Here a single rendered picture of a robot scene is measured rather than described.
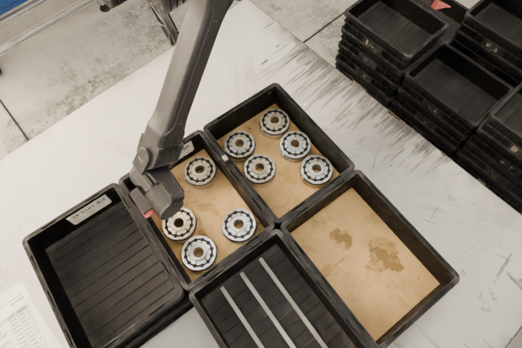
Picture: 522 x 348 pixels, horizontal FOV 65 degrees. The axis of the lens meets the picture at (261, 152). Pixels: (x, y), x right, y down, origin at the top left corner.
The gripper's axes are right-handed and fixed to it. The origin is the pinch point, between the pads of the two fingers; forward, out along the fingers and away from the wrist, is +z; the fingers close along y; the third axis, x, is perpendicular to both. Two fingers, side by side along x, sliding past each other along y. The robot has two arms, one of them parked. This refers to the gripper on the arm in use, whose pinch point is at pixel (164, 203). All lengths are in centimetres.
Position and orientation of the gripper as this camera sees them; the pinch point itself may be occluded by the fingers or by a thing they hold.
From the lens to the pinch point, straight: 106.2
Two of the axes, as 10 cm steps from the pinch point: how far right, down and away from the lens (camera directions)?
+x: -5.9, -7.2, 3.6
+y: 8.1, -5.4, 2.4
